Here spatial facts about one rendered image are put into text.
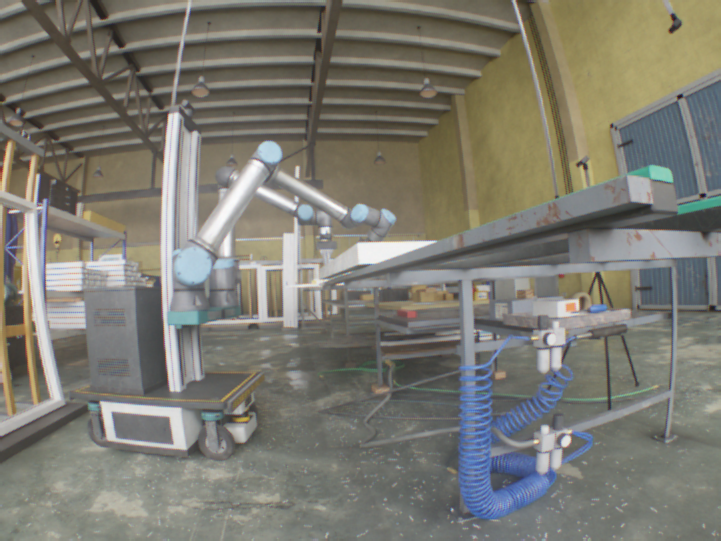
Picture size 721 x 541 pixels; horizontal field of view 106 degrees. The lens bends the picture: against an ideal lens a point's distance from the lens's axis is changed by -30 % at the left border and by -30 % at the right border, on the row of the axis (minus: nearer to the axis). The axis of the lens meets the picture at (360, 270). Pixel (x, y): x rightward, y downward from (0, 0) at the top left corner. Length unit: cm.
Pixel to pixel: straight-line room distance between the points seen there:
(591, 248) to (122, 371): 193
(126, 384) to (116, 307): 37
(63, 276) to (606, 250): 571
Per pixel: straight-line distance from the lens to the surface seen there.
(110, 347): 204
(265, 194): 230
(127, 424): 199
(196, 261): 157
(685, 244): 53
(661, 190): 35
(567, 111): 1000
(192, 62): 1377
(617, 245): 42
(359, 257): 128
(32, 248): 303
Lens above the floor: 78
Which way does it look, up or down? 3 degrees up
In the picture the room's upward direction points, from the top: 3 degrees counter-clockwise
